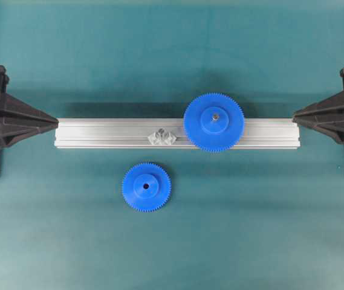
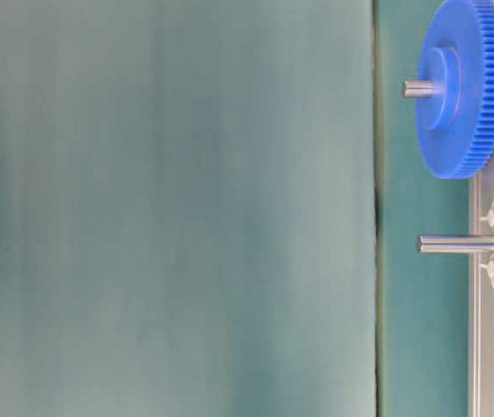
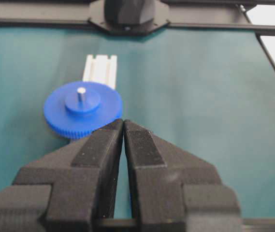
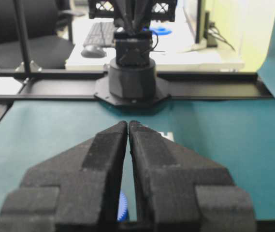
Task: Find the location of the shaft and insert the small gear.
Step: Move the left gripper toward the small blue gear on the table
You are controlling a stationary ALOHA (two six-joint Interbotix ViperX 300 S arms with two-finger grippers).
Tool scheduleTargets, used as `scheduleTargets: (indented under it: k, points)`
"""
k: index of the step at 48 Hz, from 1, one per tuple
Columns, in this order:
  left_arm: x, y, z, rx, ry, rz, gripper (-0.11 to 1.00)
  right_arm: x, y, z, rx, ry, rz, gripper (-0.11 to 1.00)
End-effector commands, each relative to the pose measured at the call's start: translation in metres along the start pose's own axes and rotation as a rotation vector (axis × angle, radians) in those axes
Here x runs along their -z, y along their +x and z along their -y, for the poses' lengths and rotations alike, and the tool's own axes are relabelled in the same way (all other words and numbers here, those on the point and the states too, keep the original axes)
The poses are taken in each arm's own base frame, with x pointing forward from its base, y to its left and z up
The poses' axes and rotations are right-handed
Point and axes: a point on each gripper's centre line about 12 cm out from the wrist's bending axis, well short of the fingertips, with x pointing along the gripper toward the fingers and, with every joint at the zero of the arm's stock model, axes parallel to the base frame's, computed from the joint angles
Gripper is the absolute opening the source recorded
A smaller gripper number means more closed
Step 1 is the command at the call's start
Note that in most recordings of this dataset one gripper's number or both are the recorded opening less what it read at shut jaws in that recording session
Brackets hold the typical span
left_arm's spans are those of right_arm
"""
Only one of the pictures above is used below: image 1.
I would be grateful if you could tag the small blue plastic gear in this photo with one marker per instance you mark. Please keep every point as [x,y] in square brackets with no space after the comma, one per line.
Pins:
[146,187]

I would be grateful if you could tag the large blue plastic gear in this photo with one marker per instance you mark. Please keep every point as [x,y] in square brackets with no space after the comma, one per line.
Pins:
[214,122]

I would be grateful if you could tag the silver aluminium extrusion rail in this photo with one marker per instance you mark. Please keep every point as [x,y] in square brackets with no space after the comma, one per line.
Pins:
[132,133]

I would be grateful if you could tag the clear plastic shaft mount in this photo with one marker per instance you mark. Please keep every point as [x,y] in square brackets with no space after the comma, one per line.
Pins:
[162,137]

